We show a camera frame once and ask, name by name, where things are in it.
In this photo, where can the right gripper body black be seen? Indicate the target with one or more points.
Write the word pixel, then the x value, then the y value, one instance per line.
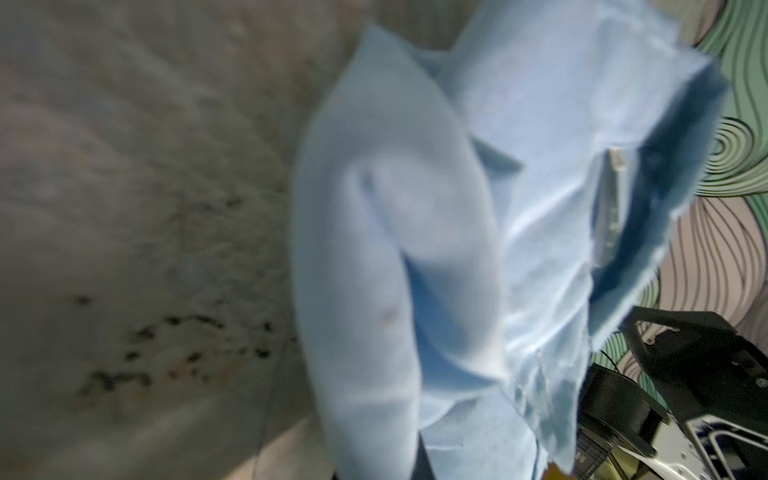
pixel 714 383

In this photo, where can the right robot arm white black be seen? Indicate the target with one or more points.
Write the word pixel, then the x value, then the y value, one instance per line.
pixel 616 413

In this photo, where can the light blue long sleeve shirt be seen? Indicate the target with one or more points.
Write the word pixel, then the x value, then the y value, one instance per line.
pixel 469 226

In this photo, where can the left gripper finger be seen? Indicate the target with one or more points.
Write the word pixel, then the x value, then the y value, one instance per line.
pixel 422 468

